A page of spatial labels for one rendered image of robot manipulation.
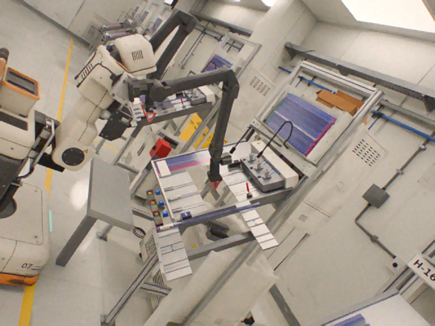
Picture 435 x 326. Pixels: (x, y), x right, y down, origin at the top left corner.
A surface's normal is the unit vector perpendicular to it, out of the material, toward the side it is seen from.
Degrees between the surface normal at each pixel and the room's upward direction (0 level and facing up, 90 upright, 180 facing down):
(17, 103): 92
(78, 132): 90
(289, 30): 90
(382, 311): 44
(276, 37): 90
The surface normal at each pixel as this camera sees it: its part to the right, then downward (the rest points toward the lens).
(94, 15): 0.33, 0.47
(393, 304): -0.09, -0.85
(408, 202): -0.73, -0.42
